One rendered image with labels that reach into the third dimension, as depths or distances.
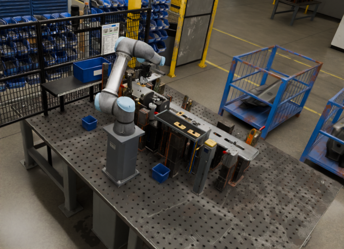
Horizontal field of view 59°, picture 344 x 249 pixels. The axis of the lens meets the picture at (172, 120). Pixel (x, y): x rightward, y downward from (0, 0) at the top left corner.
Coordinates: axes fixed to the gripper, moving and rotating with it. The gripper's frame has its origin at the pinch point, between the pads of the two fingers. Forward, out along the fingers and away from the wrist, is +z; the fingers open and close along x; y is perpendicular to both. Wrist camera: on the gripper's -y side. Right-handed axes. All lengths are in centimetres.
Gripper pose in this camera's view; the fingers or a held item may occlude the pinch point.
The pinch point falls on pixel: (141, 83)
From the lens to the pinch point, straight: 275.7
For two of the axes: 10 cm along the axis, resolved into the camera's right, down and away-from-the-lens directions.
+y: 7.6, 4.6, -4.6
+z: -1.6, 8.2, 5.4
